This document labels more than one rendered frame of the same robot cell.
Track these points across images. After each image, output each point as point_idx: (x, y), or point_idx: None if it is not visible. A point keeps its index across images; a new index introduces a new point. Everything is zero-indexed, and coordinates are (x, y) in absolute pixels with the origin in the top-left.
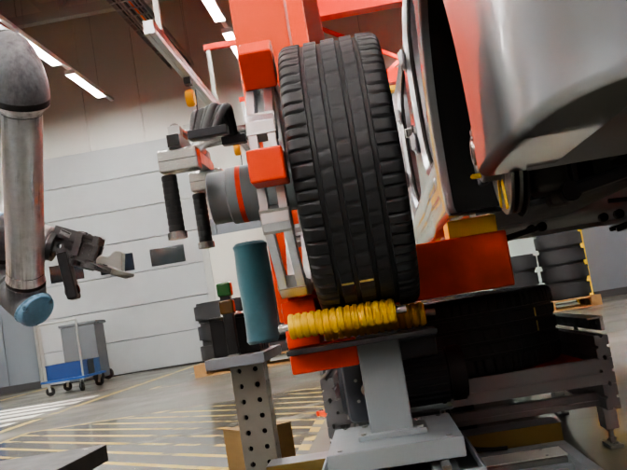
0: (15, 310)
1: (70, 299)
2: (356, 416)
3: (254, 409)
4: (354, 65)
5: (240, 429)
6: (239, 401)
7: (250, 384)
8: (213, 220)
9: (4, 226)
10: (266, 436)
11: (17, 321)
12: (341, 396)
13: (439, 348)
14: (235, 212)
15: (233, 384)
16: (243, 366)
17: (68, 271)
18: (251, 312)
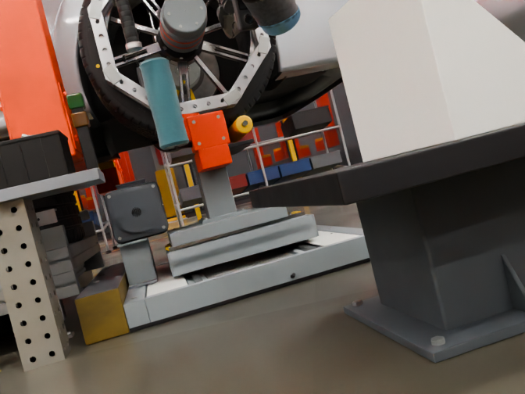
0: (297, 8)
1: (254, 28)
2: (168, 224)
3: (41, 252)
4: None
5: (42, 273)
6: (35, 241)
7: (34, 223)
8: (198, 28)
9: None
10: (51, 282)
11: (288, 19)
12: (157, 211)
13: (73, 213)
14: (204, 30)
15: (29, 221)
16: (28, 203)
17: None
18: (181, 116)
